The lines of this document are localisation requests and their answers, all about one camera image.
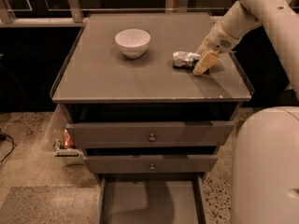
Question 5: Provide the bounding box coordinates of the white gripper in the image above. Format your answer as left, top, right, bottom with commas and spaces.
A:
192, 21, 241, 76

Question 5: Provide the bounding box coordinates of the crushed redbull can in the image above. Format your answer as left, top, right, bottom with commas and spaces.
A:
173, 51, 200, 69

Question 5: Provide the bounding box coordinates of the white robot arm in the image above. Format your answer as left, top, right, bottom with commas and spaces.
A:
194, 0, 299, 224

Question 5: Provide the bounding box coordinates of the top grey drawer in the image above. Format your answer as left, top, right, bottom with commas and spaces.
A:
66, 121, 234, 148

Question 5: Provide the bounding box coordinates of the grey drawer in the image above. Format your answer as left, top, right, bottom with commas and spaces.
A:
97, 174, 208, 224
84, 148, 218, 174
66, 121, 234, 148

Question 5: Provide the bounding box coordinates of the grey drawer cabinet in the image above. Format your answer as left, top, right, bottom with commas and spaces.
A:
50, 12, 255, 224

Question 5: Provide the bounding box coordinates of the middle grey drawer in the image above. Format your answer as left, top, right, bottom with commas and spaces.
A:
84, 148, 218, 174

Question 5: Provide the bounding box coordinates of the bottom grey drawer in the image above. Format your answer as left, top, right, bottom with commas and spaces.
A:
97, 174, 208, 224

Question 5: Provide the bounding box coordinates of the white ceramic bowl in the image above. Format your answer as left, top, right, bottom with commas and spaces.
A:
115, 29, 150, 58

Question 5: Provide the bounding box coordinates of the metal window railing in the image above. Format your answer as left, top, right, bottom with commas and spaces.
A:
0, 0, 275, 28

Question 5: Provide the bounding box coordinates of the red snack packet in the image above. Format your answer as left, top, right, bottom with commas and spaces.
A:
64, 130, 74, 148

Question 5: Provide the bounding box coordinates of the black floor cable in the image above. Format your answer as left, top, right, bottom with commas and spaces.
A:
0, 131, 17, 166

